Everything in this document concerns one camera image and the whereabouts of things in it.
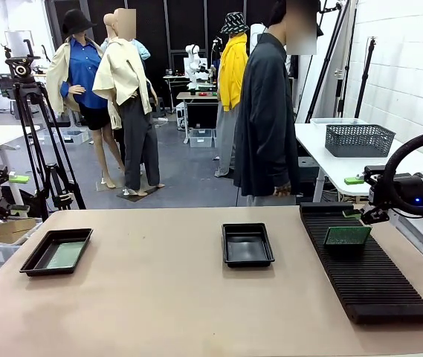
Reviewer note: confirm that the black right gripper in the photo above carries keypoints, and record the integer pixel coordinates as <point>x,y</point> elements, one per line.
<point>412,189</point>

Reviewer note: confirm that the green circuit board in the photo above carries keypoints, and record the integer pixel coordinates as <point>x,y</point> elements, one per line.
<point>66,254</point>
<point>346,236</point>

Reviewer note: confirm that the black ESD tray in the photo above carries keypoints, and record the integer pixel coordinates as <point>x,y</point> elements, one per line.
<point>247,261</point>
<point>38,262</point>

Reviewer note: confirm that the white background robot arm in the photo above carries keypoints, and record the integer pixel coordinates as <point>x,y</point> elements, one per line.
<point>194,63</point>

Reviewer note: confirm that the person's right hand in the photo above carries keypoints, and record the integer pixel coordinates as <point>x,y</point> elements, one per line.
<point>281,190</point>

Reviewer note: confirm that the cardboard box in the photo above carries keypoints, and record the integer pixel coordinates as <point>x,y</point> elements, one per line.
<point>12,227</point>

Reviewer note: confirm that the grey plastic mesh basket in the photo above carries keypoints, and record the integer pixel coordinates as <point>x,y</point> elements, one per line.
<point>356,137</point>

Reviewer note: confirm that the white side table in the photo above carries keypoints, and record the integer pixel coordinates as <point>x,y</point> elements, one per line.
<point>315,141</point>

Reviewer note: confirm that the black slotted board rack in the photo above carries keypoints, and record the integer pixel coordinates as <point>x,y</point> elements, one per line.
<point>374,279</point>

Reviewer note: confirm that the clear plastic storage box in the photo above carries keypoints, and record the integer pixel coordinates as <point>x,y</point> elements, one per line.
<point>200,138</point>
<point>75,137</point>

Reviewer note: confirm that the black light stand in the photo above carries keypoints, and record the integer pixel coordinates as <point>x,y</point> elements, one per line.
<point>340,93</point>

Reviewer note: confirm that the black monitor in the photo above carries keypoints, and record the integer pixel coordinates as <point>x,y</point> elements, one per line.
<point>6,82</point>

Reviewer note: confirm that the slim black stand pole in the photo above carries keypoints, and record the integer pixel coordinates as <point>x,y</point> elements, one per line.
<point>365,80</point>

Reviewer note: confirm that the person in black coat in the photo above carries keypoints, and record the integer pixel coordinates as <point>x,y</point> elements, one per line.
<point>267,119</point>

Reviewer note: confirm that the mannequin with blue shirt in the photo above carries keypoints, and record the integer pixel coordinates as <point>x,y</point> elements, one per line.
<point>83,74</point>

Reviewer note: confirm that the mannequin with cream jacket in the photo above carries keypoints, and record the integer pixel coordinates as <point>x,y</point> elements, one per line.
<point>125,82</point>

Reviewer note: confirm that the mannequin with yellow hoodie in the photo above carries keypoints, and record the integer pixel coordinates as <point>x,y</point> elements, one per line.
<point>231,70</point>

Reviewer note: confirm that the person in light blue shirt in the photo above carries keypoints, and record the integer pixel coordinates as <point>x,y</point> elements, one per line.
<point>140,48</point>

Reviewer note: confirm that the background work table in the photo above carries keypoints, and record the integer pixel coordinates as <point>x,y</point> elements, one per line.
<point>196,96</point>

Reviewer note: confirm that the black camera tripod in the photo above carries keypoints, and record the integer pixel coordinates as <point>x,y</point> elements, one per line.
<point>32,122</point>

